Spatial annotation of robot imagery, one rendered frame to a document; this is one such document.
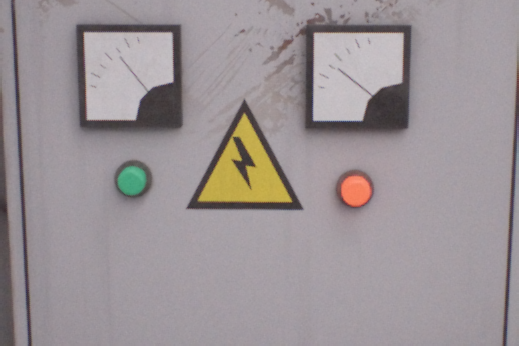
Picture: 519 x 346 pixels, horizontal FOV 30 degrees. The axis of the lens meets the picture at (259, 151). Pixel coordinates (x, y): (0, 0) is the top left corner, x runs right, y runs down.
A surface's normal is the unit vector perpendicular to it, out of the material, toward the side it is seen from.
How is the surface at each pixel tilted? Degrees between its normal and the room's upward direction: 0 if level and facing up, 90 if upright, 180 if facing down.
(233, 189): 90
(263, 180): 90
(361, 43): 90
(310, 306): 90
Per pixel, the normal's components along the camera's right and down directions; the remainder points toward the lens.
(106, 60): -0.03, 0.20
